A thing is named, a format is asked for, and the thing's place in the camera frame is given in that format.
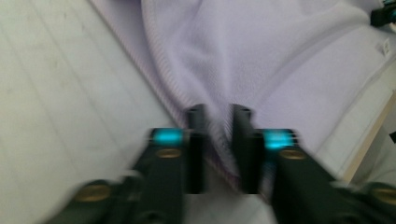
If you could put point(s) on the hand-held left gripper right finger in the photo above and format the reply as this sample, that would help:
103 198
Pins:
247 161

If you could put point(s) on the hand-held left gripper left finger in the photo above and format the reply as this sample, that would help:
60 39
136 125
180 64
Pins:
196 161

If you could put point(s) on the lilac printed cloth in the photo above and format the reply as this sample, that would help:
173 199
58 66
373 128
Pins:
249 56

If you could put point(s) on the white grid mat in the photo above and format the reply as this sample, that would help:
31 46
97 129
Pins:
62 77

